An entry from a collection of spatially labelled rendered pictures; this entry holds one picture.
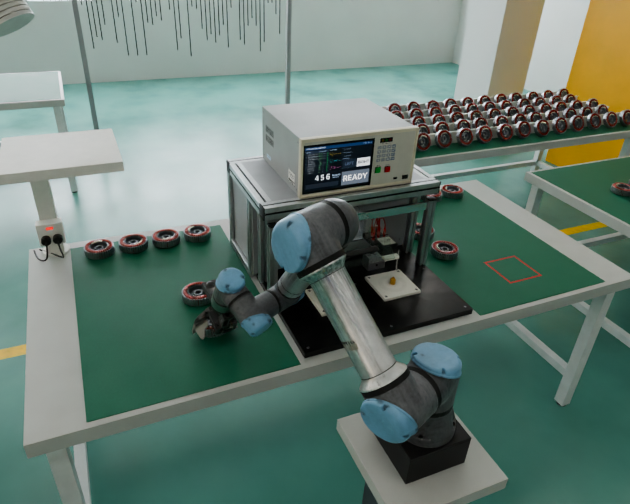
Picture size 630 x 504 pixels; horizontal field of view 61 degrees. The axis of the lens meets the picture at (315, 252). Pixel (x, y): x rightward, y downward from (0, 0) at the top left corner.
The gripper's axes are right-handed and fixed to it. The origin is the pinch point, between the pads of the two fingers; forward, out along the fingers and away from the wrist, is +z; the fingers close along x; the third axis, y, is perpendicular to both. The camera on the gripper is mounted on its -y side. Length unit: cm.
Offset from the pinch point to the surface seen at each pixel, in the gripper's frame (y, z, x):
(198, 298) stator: -12.6, 5.5, 0.5
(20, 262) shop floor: -141, 167, -52
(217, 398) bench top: 25.2, -8.6, -9.3
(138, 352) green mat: 0.6, 2.1, -24.0
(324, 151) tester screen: -29, -41, 44
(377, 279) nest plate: 4, -3, 63
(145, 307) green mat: -18.0, 12.4, -15.7
